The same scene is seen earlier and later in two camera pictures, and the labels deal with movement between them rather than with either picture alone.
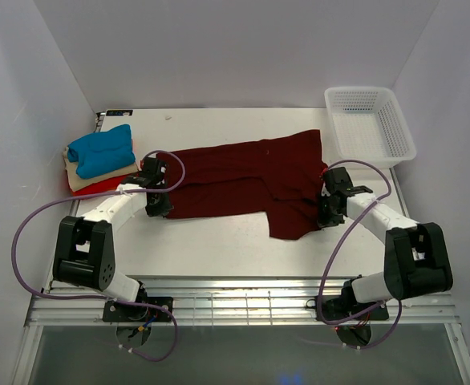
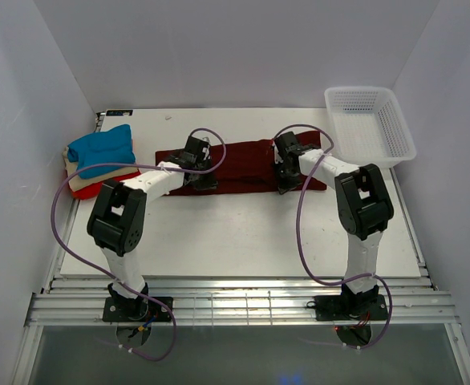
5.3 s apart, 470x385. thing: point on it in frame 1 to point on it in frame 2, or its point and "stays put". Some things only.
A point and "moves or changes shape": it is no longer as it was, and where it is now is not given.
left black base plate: [119, 313] stays put
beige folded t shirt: [78, 184] stays put
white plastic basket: [367, 123] stays put
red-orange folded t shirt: [109, 186] stays put
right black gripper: [323, 220] to [285, 186]
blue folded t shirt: [101, 152] stays put
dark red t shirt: [280, 178] moves or changes shape
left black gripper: [164, 206] to [208, 184]
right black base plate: [342, 306] stays put
